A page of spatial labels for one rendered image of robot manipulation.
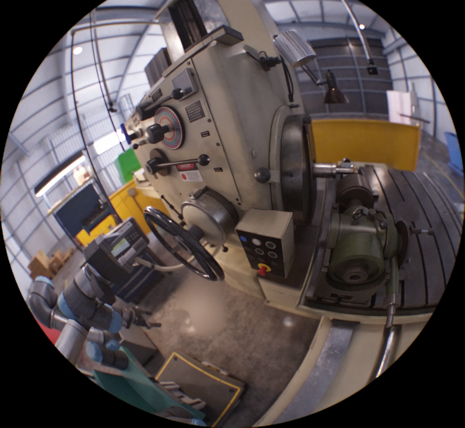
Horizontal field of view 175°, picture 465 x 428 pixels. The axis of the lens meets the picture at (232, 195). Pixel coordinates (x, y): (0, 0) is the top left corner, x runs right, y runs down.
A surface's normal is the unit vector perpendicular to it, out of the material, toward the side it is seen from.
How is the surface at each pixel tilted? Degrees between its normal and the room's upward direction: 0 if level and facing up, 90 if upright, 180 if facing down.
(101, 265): 103
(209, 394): 0
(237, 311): 0
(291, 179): 69
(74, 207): 90
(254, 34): 90
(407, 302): 0
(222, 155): 90
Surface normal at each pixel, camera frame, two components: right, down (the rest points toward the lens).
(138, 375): -0.29, -0.82
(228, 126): -0.52, 0.57
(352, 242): -0.60, -0.77
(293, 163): -0.60, 0.05
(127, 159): 0.77, -0.01
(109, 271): 0.85, 0.25
